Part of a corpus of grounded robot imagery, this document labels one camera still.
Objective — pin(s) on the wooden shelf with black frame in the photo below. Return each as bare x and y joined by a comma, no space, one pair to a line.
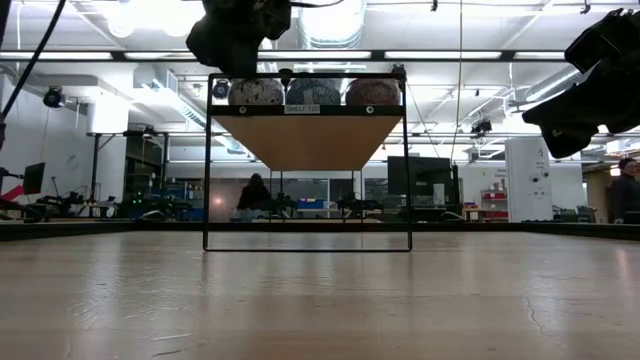
310,142

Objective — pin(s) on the black ceiling spotlight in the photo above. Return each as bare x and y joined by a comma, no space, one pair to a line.
53,97
221,90

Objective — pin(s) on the blue storage bin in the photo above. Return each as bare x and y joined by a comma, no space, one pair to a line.
310,204

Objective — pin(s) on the blue white patterned pot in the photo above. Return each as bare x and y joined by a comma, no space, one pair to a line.
313,92

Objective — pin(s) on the silver ceiling air duct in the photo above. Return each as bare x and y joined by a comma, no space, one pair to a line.
332,25

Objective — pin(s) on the small black monitor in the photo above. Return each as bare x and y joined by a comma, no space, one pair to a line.
34,178

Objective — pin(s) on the tall black candlestick holder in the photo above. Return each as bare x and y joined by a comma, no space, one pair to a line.
286,75

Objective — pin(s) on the large black monitor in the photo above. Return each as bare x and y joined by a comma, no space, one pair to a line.
420,175

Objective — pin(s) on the white square column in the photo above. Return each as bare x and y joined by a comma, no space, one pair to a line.
528,180

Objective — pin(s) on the person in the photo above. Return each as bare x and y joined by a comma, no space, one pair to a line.
625,192
253,196

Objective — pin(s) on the white shelf label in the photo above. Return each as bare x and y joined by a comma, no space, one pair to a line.
302,109

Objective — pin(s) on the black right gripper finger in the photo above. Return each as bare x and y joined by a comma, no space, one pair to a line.
570,140
575,105

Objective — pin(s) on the white speckled round pot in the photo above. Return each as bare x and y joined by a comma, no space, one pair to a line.
256,92

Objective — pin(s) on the black metal rig frame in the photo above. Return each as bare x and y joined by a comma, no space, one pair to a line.
500,229

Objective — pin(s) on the red storage rack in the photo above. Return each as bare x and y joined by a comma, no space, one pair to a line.
495,205

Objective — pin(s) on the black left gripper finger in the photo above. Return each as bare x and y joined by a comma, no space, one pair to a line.
242,47
210,42

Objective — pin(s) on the red speckled round pot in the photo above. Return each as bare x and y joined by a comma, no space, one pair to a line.
373,92

